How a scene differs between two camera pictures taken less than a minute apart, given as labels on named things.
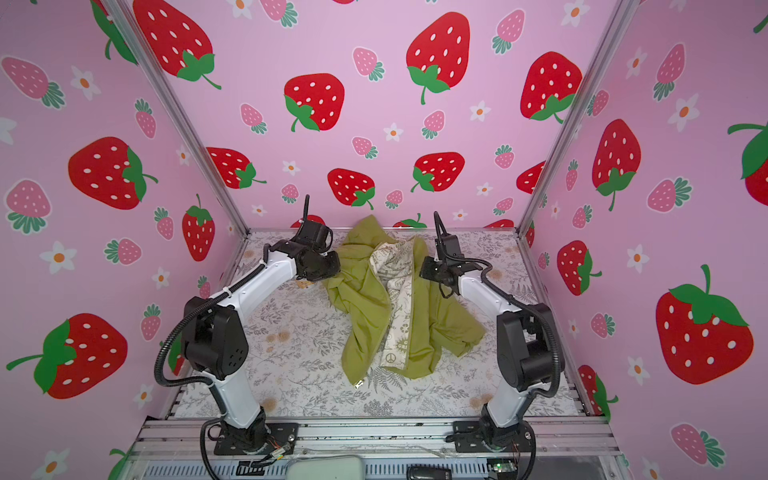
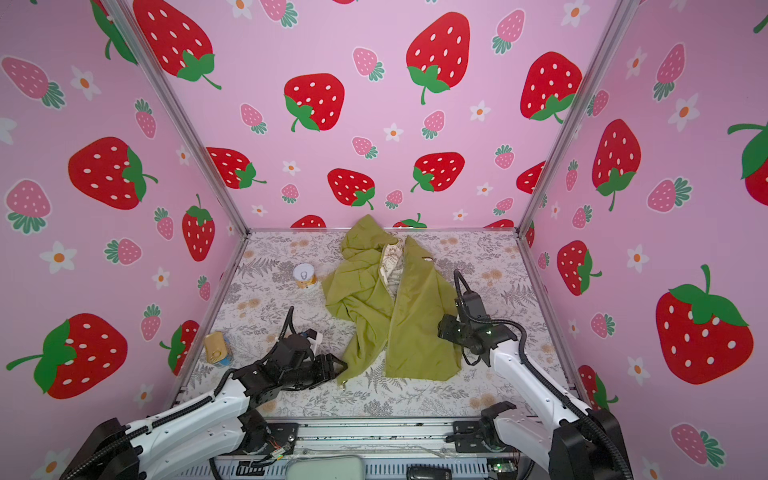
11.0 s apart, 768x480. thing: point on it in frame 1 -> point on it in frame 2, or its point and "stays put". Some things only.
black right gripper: x=425 y=271 -> x=445 y=325
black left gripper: x=334 y=267 -> x=331 y=372
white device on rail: x=325 y=468 stays put
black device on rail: x=416 y=472 stays put
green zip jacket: x=394 y=314 stays put
